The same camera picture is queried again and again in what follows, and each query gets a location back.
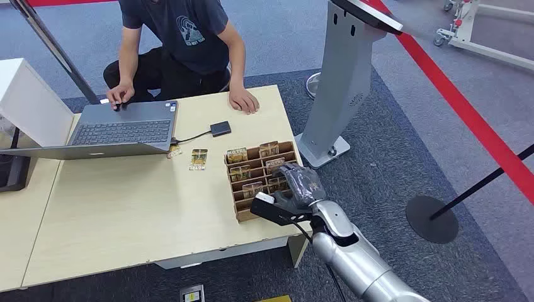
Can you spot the person's left hand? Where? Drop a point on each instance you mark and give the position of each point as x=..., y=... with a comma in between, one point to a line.
x=243, y=100

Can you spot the person's right hand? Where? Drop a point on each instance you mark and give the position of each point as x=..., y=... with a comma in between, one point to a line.
x=121, y=93

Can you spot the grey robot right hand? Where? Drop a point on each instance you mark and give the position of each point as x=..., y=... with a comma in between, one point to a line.
x=304, y=183

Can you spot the person's right forearm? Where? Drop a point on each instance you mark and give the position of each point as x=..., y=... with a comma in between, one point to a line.
x=130, y=62

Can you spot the person's left forearm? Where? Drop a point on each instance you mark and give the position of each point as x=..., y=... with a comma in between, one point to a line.
x=238, y=66

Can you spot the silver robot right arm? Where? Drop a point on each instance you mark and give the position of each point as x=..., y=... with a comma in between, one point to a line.
x=359, y=258

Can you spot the black card reader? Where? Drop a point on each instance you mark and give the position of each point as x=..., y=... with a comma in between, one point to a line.
x=220, y=128

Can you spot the wooden card holder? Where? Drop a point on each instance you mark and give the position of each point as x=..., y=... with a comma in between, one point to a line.
x=250, y=204

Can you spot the person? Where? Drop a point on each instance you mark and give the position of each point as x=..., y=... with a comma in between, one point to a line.
x=183, y=37

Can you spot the grey laptop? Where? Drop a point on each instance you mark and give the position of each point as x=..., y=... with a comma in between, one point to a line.
x=125, y=129

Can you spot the round silver floor base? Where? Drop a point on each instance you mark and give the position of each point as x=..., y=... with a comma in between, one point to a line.
x=313, y=85

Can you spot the black slanted pole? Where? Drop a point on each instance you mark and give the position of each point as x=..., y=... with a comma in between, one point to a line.
x=58, y=56

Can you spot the white box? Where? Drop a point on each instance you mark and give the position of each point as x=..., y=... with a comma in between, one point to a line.
x=29, y=100

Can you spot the grey kiosk stand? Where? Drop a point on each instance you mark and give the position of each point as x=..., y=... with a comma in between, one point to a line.
x=342, y=83

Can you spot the red floor strip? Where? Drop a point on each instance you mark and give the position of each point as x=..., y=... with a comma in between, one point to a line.
x=71, y=2

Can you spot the yellow floor marker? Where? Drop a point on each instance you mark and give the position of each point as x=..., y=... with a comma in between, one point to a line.
x=273, y=299

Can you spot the black monitor stand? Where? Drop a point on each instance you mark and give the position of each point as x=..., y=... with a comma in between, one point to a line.
x=12, y=171

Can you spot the floor socket plate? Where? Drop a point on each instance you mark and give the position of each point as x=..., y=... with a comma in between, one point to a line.
x=192, y=294

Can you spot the light wooden side table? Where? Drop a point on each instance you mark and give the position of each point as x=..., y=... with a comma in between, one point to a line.
x=21, y=229

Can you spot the red barrier belt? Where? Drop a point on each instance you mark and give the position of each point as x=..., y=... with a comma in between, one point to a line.
x=459, y=100

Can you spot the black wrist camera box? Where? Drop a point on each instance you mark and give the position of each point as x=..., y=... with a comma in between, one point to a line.
x=271, y=211

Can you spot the black stanchion post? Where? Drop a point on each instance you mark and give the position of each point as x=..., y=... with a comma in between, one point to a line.
x=431, y=219

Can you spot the white wheeled frame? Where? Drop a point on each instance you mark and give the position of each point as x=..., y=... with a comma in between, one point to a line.
x=471, y=39

